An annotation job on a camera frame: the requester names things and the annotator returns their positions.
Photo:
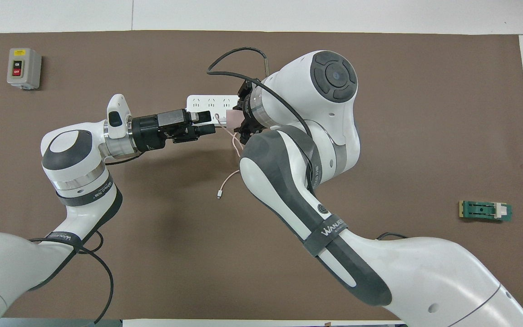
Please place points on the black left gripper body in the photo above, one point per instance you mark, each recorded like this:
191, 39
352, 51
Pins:
152, 131

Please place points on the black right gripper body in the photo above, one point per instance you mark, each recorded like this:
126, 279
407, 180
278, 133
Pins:
252, 111

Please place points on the pink charger adapter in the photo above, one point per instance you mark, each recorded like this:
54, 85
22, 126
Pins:
234, 117

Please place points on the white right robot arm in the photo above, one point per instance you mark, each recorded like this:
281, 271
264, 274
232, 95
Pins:
329, 113

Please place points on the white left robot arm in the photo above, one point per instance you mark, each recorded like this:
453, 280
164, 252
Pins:
71, 154

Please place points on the white power strip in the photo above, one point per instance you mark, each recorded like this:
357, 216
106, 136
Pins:
211, 102

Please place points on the grey push button box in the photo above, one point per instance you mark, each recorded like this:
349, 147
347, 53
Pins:
23, 68

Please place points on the brown table mat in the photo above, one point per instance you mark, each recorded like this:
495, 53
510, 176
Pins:
425, 113

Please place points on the green knife switch yellow base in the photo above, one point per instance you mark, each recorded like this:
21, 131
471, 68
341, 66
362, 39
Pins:
484, 211

